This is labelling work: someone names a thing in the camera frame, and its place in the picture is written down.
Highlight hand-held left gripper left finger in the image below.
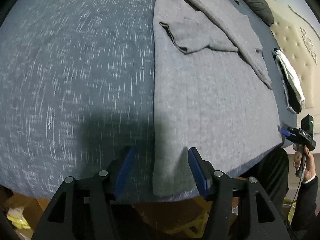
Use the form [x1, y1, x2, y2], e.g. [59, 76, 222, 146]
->
[31, 146, 136, 240]

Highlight person's right hand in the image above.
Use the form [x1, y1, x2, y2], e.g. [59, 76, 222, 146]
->
[292, 144, 316, 182]

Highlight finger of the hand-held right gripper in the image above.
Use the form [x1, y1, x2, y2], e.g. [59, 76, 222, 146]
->
[280, 127, 300, 140]

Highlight grey knit sweater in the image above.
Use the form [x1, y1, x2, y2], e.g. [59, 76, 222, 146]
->
[152, 0, 284, 197]

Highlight black folded garment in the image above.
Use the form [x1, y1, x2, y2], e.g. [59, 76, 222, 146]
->
[273, 47, 303, 113]

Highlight white folded garment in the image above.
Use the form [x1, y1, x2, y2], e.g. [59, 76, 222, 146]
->
[274, 49, 306, 107]

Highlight white tufted headboard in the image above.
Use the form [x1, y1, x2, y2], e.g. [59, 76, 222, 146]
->
[271, 0, 320, 108]

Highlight person's right forearm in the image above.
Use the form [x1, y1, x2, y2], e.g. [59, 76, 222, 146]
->
[291, 175, 320, 232]

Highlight blue patterned bed cover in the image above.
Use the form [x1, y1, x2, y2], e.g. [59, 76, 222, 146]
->
[0, 0, 298, 203]

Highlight dark grey pillow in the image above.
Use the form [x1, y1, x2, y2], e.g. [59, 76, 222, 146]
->
[225, 0, 275, 27]

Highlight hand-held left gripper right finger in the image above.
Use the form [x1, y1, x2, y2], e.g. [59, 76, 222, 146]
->
[187, 146, 290, 240]

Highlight person's dark trousers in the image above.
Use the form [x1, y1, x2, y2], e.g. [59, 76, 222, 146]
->
[235, 147, 290, 220]

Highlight yellow packet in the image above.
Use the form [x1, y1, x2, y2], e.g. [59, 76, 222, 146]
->
[6, 206, 32, 231]

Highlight brown cardboard box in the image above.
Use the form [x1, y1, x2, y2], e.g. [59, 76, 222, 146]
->
[0, 185, 52, 240]

